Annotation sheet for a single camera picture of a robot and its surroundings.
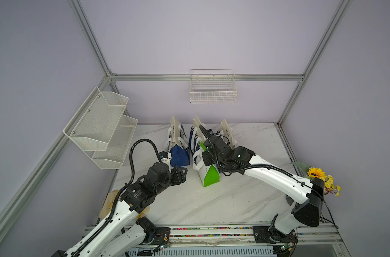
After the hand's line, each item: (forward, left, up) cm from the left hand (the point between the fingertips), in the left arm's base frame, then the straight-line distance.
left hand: (181, 173), depth 73 cm
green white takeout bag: (+3, -13, -7) cm, 15 cm away
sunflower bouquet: (-1, -59, +3) cm, 59 cm away
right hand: (+9, -12, +3) cm, 15 cm away
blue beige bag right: (+22, -23, +4) cm, 32 cm away
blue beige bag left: (+16, +3, +1) cm, 16 cm away
